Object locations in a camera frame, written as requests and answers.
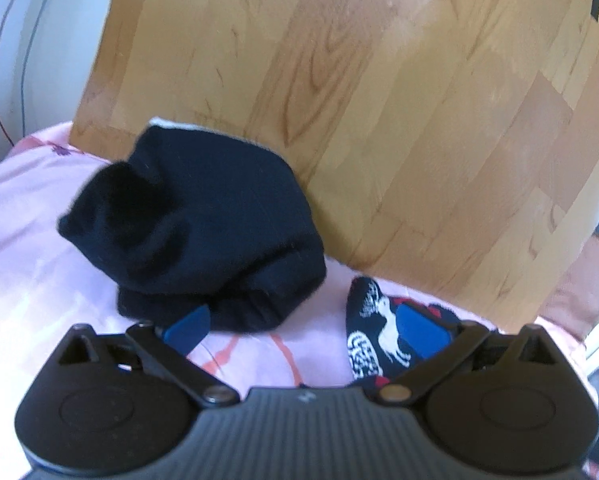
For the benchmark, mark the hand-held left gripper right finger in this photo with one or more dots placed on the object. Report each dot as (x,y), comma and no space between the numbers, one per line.
(419,331)

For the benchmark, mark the pink floral bedsheet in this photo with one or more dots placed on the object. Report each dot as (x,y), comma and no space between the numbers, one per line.
(54,230)

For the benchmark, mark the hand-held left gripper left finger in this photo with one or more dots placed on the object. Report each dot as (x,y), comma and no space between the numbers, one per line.
(189,329)

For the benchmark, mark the black reindeer pattern sweater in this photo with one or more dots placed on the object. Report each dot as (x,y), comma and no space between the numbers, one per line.
(379,335)

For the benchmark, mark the plain black folded garment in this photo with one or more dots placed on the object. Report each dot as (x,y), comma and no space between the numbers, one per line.
(194,230)

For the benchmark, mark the wooden headboard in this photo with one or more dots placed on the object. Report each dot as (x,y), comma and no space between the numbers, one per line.
(359,125)

